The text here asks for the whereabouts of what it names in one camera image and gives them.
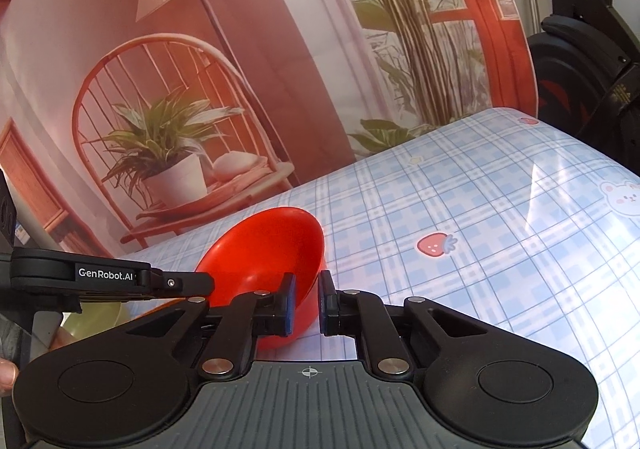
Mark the small red bowl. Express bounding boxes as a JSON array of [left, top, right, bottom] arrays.
[[196, 207, 326, 351]]

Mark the person's left hand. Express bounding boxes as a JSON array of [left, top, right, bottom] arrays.
[[0, 325, 76, 397]]

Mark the green round plate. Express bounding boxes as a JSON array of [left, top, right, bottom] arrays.
[[62, 303, 130, 341]]

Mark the blue plaid tablecloth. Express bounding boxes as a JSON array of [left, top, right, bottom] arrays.
[[117, 106, 640, 449]]

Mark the printed room backdrop cloth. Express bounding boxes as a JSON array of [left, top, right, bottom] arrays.
[[1, 0, 538, 257]]

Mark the black exercise bike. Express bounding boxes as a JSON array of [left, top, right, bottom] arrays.
[[527, 0, 639, 172]]

